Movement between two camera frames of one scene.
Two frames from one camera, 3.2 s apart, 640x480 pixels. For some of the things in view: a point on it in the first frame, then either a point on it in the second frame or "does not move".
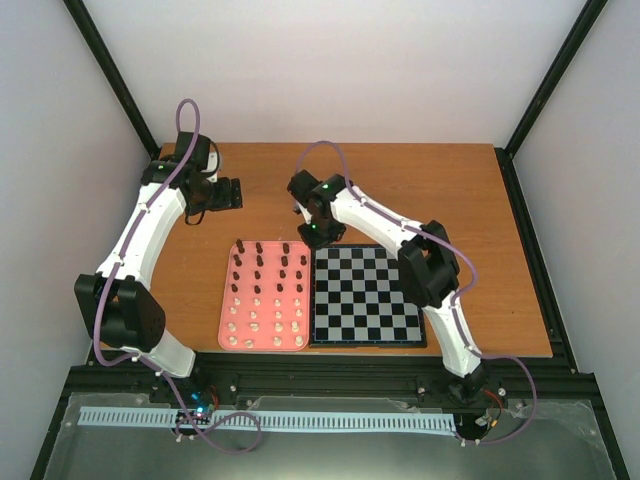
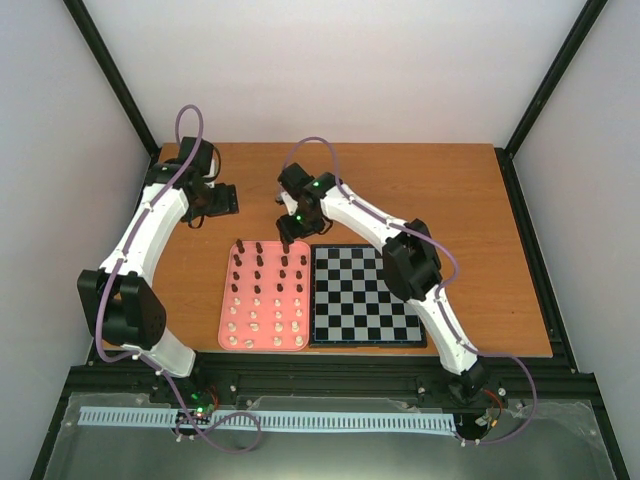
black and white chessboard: (357, 299) does not move
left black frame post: (95, 42) does not move
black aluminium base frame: (340, 417) does not move
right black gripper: (315, 243) → (289, 234)
